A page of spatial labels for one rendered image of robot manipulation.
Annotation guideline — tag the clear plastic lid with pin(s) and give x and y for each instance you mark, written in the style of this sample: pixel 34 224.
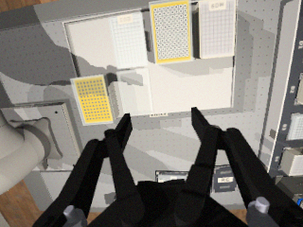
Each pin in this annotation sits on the clear plastic lid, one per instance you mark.
pixel 135 91
pixel 93 98
pixel 171 27

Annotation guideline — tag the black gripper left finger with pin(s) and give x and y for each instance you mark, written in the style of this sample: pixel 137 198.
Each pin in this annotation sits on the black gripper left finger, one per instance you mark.
pixel 72 207

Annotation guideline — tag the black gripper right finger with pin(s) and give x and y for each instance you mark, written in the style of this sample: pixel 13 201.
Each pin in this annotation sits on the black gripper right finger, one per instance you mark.
pixel 266 204

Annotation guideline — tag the dark grey rectangular nest with label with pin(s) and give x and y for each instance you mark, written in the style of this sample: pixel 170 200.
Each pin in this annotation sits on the dark grey rectangular nest with label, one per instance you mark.
pixel 223 180

